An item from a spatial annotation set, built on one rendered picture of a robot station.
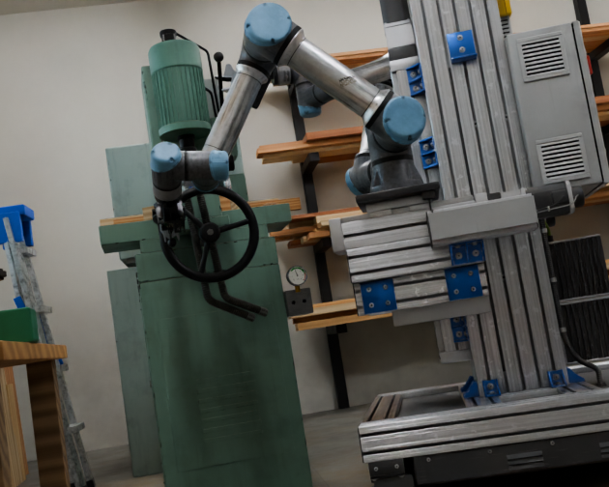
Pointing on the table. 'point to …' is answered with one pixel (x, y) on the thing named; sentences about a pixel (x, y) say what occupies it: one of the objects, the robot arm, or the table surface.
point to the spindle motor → (179, 90)
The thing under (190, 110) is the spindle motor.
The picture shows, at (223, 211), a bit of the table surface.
